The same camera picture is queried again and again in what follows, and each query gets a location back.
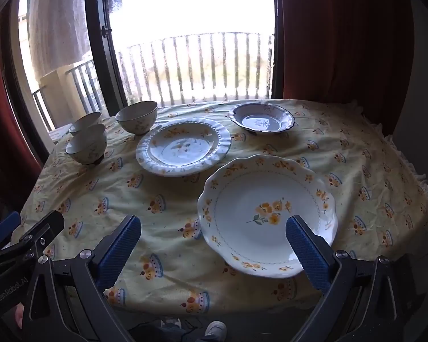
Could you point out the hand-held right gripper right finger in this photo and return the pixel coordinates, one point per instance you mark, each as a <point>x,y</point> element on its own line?
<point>306,253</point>

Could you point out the yellow flower scalloped plate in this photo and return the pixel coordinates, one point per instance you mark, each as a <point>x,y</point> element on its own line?
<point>242,192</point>

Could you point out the white hanging cloth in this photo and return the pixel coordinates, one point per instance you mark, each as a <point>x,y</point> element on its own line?
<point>57,25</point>

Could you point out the white shoe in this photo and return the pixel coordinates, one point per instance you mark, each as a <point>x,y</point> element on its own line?
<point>215,329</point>

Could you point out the balcony railing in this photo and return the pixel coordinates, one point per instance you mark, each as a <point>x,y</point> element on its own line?
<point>199,36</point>

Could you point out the blue rim deep plate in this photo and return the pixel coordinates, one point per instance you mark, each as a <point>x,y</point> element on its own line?
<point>260,121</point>

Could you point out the red curtain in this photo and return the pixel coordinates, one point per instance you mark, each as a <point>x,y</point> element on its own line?
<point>342,42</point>
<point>3,131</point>

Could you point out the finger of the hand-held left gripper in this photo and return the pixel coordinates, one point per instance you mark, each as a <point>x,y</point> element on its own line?
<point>7,226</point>
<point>42,229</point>

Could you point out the yellow printed tablecloth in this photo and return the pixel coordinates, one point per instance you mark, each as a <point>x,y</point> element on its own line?
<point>171,199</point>

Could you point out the dark window frame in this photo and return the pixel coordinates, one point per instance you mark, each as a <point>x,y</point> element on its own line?
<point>100,42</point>

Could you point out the white bowl dark rim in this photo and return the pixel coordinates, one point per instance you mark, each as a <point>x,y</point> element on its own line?
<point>87,119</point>
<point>137,123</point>
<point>87,149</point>

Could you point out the blue dotted ruffled plate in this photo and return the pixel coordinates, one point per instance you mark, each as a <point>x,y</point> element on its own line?
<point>185,148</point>

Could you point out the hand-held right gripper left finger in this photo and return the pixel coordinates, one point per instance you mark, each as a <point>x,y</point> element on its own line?
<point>119,253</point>

